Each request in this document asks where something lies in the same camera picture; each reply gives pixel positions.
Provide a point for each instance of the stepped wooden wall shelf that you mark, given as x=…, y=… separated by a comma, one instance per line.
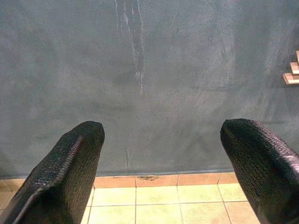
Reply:
x=292, y=78

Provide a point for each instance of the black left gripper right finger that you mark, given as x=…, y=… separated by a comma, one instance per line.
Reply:
x=264, y=172

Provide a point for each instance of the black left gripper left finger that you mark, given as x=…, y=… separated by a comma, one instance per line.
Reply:
x=60, y=177

